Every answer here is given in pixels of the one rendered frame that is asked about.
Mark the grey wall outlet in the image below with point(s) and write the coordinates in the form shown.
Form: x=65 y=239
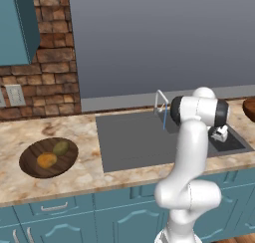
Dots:
x=15 y=95

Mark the teal wall cupboard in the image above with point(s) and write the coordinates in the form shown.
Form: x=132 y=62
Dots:
x=15 y=24

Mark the green-brown potato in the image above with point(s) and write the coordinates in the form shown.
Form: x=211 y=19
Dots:
x=61 y=148

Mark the silver sink faucet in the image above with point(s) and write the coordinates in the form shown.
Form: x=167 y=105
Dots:
x=160 y=95

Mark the teal cupboard door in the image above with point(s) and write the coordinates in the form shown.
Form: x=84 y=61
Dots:
x=66 y=230
x=232 y=207
x=6 y=235
x=132 y=225

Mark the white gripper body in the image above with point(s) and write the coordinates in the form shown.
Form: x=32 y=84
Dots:
x=220 y=133

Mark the orange-yellow pear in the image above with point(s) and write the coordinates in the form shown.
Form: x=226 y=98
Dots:
x=47 y=160

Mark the dark grey sink basin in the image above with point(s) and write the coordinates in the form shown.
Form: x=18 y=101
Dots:
x=132 y=140

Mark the teal sink front panel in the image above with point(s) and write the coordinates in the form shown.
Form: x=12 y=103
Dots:
x=116 y=195

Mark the blue water stream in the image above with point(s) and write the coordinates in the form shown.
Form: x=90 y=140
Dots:
x=164 y=119

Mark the dark wooden bowl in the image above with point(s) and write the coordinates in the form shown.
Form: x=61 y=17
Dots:
x=249 y=109
x=33 y=167

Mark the teal drawer front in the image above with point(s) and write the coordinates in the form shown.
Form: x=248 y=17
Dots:
x=76 y=205
x=7 y=216

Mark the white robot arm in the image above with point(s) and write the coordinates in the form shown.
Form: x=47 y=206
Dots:
x=191 y=160

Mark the grey window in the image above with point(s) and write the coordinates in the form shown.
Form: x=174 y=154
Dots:
x=159 y=38

